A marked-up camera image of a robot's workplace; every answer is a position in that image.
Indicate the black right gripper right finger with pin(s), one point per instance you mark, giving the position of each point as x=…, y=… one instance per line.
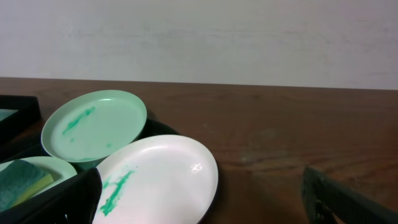
x=325, y=200

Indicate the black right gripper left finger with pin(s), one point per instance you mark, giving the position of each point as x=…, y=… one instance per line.
x=72, y=201

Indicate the green yellow sponge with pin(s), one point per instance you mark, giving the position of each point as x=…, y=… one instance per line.
x=20, y=180

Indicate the mint green plate with stain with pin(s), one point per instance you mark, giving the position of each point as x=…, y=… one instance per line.
x=93, y=126

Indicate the rectangular black soapy water tray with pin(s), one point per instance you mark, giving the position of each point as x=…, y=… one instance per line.
x=17, y=114

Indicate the white plate with green stain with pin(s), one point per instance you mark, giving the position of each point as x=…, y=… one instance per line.
x=160, y=179

